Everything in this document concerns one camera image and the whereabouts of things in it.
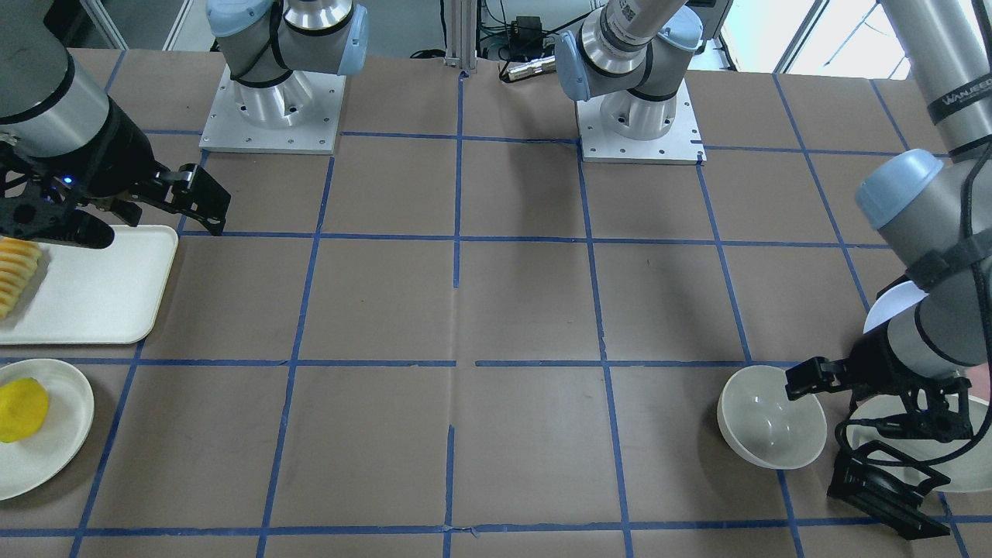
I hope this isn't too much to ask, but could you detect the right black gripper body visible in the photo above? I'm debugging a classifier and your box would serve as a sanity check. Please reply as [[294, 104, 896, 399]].
[[2, 100, 167, 250]]

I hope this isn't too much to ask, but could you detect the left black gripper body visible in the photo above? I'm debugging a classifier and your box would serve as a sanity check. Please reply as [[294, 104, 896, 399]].
[[848, 325, 973, 443]]

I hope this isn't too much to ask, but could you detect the white bowl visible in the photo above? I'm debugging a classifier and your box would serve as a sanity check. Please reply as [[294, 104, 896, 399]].
[[716, 365, 828, 470]]

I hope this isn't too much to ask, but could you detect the yellow lemon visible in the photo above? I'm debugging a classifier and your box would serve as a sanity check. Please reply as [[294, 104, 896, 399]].
[[1, 377, 50, 443]]

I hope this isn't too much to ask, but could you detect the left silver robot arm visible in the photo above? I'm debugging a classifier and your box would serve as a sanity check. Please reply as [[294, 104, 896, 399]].
[[555, 1, 990, 446]]

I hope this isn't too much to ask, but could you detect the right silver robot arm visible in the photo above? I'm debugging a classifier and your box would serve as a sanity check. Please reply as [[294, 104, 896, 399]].
[[2, 1, 369, 250]]

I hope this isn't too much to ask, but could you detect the pink plate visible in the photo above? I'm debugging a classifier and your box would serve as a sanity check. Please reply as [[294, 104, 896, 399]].
[[965, 363, 990, 400]]

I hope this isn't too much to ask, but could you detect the sliced yellow toy fruit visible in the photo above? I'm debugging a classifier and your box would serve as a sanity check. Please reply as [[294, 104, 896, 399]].
[[1, 237, 43, 320]]

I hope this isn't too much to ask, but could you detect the cream plate in rack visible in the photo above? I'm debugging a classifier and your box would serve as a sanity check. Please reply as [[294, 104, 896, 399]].
[[846, 394, 991, 492]]

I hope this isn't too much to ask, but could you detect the black dish rack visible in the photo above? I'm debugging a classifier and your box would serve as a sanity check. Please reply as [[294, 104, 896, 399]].
[[828, 440, 950, 540]]

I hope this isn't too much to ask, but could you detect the blue plate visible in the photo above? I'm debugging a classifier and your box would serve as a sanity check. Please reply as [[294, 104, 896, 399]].
[[863, 281, 928, 333]]

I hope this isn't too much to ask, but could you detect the cream rectangular tray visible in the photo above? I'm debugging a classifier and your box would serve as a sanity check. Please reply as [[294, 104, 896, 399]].
[[1, 225, 178, 346]]

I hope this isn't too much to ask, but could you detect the cream round plate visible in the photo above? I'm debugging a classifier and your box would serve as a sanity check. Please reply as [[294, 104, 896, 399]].
[[1, 358, 95, 501]]

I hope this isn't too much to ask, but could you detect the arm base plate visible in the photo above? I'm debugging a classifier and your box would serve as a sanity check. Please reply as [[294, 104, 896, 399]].
[[575, 81, 708, 165], [199, 68, 347, 156]]

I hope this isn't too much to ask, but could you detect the aluminium frame post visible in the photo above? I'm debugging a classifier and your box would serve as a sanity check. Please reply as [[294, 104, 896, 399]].
[[442, 0, 479, 74]]

